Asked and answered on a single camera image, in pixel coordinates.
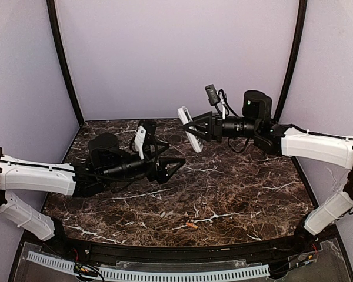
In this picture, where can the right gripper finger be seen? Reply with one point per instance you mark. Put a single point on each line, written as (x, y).
(203, 118)
(197, 129)

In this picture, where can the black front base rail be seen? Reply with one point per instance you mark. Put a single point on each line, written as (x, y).
(268, 251)

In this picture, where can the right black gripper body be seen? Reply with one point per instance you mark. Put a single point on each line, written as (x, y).
(215, 127)

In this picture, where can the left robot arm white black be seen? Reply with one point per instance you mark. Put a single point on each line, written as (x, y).
(106, 164)

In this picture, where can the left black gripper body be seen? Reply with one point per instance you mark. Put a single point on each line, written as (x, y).
(154, 169)

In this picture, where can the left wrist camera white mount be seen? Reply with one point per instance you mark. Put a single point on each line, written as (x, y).
(145, 139)

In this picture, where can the white slotted cable duct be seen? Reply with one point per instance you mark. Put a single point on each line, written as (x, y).
(135, 273)

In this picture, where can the white remote control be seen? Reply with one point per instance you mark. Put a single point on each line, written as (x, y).
(186, 118)

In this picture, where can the black frame post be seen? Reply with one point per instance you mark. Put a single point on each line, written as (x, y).
(63, 64)
(292, 61)

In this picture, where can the right black frame post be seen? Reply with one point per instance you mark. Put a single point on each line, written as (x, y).
(292, 61)

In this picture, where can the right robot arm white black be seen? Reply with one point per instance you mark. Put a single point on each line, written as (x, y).
(273, 138)

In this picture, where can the left black frame post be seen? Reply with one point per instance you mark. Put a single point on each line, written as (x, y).
(63, 64)

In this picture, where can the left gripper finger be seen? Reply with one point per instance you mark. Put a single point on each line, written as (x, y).
(167, 167)
(156, 148)

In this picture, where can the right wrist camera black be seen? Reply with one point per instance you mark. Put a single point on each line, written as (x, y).
(215, 100)

